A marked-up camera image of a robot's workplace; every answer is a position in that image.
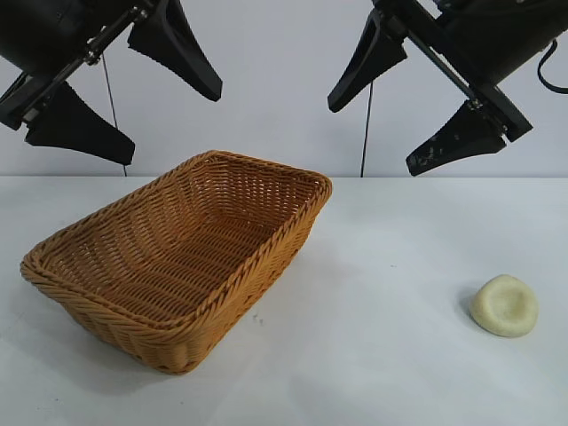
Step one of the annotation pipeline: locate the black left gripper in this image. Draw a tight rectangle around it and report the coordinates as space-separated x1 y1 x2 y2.
0 0 223 166

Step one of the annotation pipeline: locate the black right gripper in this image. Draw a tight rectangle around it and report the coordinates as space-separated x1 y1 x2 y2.
327 0 568 178

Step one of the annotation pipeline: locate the tan woven wicker basket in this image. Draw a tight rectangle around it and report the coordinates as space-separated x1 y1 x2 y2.
20 149 334 376

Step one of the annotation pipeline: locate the pale round egg yolk pastry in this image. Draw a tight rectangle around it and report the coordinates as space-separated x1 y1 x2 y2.
469 273 540 339

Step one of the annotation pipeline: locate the black looped right arm cable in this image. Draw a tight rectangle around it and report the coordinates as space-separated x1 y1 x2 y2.
537 39 568 95

